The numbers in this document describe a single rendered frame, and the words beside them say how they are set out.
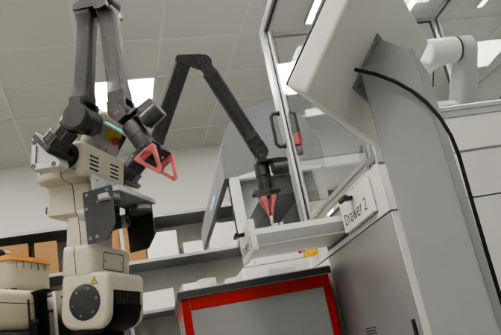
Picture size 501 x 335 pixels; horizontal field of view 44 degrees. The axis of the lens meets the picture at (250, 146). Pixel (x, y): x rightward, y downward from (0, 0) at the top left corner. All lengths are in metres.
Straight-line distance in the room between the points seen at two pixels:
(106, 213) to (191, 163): 4.97
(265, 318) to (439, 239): 1.20
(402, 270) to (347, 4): 0.85
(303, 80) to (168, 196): 5.55
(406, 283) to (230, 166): 1.58
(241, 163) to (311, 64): 2.01
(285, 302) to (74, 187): 0.88
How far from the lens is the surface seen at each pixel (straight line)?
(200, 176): 6.79
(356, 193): 1.98
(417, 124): 1.29
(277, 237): 2.14
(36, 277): 2.19
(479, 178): 1.94
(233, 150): 3.20
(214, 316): 2.31
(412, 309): 1.80
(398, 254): 1.80
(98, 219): 1.90
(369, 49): 1.38
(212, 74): 2.20
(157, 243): 6.08
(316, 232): 2.17
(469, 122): 2.00
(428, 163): 1.27
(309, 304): 2.37
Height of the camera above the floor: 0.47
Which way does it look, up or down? 19 degrees up
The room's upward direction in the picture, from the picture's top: 11 degrees counter-clockwise
